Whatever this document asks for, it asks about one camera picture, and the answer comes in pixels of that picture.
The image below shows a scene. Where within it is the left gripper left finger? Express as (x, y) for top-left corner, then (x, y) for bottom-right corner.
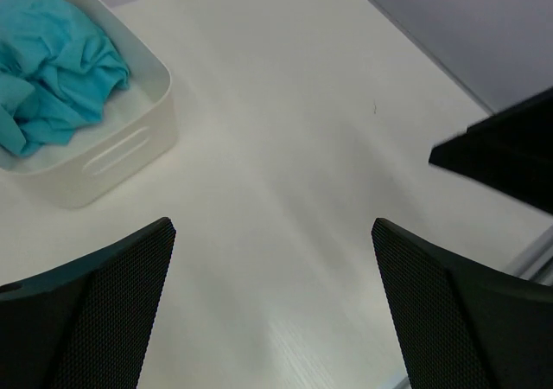
(1, 217), (175, 388)

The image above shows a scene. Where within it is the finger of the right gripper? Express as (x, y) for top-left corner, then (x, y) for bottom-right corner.
(429, 88), (552, 214)

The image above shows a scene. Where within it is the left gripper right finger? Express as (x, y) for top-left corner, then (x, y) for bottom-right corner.
(372, 218), (552, 388)

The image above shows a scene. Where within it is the turquoise t shirt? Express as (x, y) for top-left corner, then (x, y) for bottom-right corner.
(1, 0), (130, 157)

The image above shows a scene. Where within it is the white plastic bin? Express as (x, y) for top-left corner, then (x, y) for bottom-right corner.
(1, 0), (178, 208)

